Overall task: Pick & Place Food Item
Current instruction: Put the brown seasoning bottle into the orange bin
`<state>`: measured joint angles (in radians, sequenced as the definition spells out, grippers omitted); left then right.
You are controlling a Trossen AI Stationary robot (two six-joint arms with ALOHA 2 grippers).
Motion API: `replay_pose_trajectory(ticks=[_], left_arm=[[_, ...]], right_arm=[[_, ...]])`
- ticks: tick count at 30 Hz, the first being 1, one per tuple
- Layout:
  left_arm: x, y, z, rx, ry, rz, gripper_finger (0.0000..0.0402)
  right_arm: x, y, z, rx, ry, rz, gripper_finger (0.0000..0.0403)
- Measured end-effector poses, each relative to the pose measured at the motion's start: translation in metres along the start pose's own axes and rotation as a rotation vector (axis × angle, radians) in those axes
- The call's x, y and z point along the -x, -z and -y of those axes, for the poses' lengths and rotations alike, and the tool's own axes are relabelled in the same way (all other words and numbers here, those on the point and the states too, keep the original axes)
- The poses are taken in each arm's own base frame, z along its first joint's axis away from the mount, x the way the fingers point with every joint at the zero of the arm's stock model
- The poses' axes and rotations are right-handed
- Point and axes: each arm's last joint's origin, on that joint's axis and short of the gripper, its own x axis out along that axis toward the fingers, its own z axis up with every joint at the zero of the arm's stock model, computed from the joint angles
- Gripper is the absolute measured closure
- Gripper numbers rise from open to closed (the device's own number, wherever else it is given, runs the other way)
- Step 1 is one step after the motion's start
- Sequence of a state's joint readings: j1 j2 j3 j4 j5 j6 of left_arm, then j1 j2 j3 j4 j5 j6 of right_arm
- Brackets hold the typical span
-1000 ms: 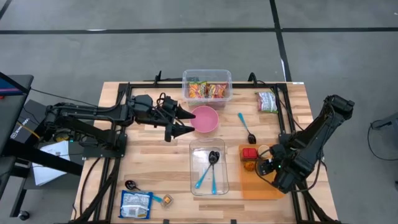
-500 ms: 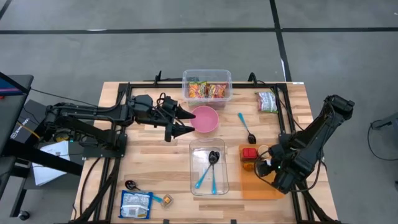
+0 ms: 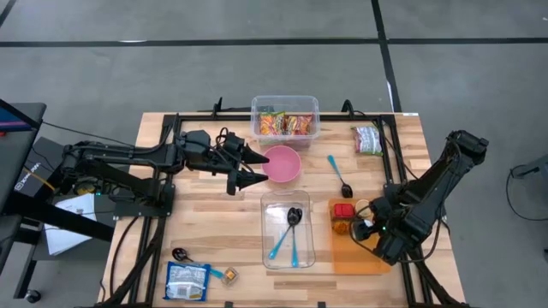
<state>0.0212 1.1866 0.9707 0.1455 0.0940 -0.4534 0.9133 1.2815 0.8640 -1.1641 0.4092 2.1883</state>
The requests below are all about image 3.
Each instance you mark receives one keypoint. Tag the orange spice jar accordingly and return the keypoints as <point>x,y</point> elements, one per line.
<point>341,226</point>

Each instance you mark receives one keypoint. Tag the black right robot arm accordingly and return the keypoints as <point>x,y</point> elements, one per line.
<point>443,173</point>

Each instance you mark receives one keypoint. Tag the green white snack packet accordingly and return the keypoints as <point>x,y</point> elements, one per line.
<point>367,140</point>

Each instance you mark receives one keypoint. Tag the black aluminium extrusion frame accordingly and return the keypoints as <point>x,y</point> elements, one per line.
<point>387,120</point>

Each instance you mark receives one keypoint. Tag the orange noodle snack packet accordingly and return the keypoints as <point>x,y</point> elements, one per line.
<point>269,125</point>

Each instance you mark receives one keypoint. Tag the orange plastic tray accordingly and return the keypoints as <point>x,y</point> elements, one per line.
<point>351,256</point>

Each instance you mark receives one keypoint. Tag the red box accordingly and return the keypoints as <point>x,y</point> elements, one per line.
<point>343,211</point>

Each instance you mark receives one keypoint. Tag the blue white seaweed packet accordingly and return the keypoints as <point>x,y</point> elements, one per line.
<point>187,281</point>

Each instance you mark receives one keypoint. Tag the black box with white logo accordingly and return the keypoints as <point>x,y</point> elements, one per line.
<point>43,167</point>

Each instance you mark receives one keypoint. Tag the black side desk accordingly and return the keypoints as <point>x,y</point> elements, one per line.
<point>17,162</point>

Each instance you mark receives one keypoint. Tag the white paper sheet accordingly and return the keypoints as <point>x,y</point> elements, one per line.
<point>68,231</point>

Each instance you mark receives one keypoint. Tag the deep clear plastic bin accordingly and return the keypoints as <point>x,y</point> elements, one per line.
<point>284,104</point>

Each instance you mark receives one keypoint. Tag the small amber jar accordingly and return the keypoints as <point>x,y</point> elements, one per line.
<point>230,276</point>

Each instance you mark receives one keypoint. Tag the pink bowl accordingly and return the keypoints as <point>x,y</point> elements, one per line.
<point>281,164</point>

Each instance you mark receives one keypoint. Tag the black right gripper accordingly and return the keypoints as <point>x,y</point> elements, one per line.
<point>394,239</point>

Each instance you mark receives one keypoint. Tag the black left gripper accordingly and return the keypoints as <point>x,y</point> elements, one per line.
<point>205,152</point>

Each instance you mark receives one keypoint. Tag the black caster wheel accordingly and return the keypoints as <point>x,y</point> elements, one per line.
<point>33,296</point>

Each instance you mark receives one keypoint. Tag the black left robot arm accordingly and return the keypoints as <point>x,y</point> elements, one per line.
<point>128,150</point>

